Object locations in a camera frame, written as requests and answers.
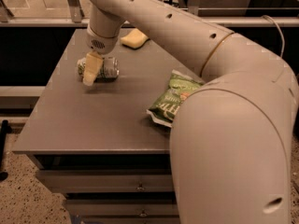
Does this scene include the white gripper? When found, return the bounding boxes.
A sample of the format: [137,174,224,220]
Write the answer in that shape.
[83,5,124,86]

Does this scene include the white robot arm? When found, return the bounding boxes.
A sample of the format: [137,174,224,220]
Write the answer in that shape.
[88,0,298,224]

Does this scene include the grey drawer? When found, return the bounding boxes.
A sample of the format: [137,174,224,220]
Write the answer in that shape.
[64,200,178,217]
[36,170,174,193]

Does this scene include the white cable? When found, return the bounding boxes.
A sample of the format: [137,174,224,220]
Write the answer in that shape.
[262,14,286,59]

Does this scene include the grey drawer cabinet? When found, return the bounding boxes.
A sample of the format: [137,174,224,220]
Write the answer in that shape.
[13,30,190,224]

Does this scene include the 7up soda can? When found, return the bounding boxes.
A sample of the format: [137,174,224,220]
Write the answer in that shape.
[77,57,120,80]

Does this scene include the green kettle chips bag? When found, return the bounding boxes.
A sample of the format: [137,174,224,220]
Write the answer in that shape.
[147,70,205,128]

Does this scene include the metal railing frame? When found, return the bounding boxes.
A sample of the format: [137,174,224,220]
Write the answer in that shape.
[0,0,299,27]

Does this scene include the top grey drawer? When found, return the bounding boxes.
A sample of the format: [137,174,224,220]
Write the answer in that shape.
[36,170,174,193]

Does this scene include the yellow sponge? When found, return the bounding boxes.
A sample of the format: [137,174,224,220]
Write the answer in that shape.
[121,28,149,49]

